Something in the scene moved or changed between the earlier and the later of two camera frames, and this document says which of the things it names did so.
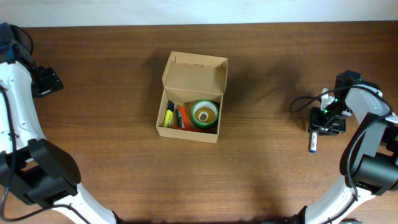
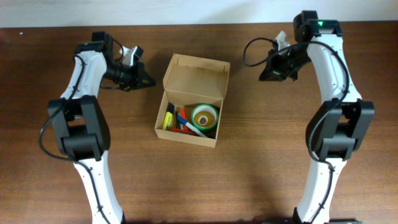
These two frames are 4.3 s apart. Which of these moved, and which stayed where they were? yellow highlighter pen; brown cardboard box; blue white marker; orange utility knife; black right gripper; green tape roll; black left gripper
Moved: black right gripper; black left gripper; orange utility knife; blue white marker
Stayed: yellow highlighter pen; green tape roll; brown cardboard box
